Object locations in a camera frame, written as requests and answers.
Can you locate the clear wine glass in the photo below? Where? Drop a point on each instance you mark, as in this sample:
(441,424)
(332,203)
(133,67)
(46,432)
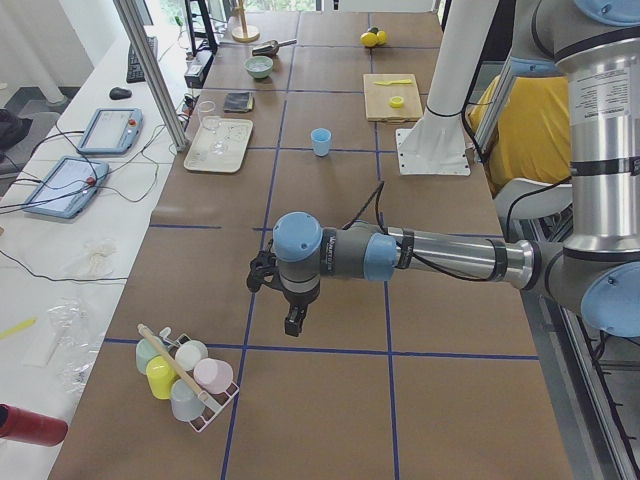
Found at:
(210,121)

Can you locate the green cup in rack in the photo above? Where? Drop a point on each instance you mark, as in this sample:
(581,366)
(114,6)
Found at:
(144,353)

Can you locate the whole yellow lemon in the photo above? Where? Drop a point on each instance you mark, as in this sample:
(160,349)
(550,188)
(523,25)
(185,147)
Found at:
(381,38)

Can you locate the yellow plastic knife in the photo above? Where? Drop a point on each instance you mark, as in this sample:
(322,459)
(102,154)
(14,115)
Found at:
(404,81)

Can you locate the blue teach pendant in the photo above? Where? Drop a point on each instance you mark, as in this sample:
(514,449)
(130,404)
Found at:
(68,188)
(111,132)

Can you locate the white gloves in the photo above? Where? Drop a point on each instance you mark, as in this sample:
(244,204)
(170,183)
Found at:
(96,259)

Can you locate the person in yellow shirt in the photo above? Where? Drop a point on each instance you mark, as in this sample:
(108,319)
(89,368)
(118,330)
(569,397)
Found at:
(532,138)

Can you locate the black keyboard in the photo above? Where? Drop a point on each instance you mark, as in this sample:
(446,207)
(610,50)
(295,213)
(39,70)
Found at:
(135,73)

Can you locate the wooden cutting board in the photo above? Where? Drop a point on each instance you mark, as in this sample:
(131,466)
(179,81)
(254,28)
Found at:
(377,99)

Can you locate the aluminium frame post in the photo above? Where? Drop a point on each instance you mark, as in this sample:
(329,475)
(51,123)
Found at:
(132,22)

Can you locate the black computer mouse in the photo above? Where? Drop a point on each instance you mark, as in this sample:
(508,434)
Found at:
(119,93)

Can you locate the yellow cup in rack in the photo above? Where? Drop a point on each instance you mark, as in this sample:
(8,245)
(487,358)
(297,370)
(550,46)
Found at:
(161,377)

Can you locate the wooden mug tree stand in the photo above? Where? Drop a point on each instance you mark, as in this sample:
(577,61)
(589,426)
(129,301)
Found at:
(244,33)

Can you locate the pink cup in rack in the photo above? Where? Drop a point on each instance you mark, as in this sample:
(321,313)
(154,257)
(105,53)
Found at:
(214,375)

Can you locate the light blue cup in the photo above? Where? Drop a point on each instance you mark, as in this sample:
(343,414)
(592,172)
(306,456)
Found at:
(321,139)

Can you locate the grey folded cloth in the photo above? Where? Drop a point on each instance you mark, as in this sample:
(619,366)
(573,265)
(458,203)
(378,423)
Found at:
(238,102)

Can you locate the far blue teach pendant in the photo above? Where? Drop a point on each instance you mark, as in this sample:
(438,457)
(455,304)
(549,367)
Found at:
(111,132)

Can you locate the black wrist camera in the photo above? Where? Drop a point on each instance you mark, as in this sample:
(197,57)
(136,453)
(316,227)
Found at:
(263,272)

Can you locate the lemon slice on board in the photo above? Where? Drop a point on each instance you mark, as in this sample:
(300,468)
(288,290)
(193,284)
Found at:
(396,102)

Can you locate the metal ice scoop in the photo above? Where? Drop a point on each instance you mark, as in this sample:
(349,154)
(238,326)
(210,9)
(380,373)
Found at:
(271,48)

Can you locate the grey cup in rack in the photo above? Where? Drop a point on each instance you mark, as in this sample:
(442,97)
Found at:
(185,405)

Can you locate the white wire cup rack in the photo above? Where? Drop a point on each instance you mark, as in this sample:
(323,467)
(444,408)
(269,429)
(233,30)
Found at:
(217,403)

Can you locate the cream bear tray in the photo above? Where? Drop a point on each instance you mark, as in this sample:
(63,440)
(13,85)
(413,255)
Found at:
(234,133)

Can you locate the wooden rack handle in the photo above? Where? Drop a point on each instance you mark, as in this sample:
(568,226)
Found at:
(146,333)

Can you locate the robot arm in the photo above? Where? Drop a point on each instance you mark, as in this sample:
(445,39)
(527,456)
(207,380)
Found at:
(595,271)

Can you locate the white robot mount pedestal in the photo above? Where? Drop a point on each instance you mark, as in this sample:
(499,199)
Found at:
(436,145)

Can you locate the near blue teach pendant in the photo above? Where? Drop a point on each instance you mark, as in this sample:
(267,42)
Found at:
(68,188)

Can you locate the green bowl with ice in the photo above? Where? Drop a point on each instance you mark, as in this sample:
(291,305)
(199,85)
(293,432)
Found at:
(259,67)

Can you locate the crumpled clear plastic bag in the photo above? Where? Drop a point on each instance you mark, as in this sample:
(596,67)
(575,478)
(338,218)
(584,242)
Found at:
(76,344)

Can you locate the red bottle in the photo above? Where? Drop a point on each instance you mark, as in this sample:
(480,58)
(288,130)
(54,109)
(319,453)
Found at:
(30,427)

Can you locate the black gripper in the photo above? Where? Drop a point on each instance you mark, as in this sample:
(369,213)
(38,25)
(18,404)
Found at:
(297,302)

